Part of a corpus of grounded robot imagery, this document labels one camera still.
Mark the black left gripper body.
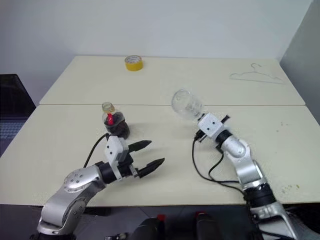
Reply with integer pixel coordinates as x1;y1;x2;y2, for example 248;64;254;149
117;144;140;179

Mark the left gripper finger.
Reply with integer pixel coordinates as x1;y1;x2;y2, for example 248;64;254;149
127;139;153;154
137;157;166;179

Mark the dark soda bottle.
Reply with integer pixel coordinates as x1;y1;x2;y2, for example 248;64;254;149
101;101;131;138

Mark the dark rounded shape red tip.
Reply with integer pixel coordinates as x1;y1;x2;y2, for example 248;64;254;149
131;214;166;240
194;211;221;240

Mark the small dark wheel-like object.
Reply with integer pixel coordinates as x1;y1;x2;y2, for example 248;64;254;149
104;232;128;240

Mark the yellow tape roll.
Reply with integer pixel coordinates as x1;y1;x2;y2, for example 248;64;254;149
124;55;145;72

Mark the black laptop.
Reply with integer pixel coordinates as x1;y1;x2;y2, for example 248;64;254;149
0;73;36;157

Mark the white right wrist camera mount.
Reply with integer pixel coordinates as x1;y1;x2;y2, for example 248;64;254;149
197;112;225;138

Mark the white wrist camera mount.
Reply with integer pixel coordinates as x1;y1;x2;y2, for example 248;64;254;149
104;134;127;181
197;112;225;138

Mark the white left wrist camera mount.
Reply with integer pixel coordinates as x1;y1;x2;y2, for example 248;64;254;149
104;134;127;181

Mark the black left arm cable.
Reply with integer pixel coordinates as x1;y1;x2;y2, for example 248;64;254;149
83;133;112;169

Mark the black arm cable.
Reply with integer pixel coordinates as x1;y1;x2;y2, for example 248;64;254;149
191;131;253;196
83;133;112;169

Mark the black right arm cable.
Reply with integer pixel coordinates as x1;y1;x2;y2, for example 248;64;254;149
191;131;253;196

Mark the thin wire clothes hanger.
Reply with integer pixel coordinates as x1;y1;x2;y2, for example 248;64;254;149
229;63;286;85

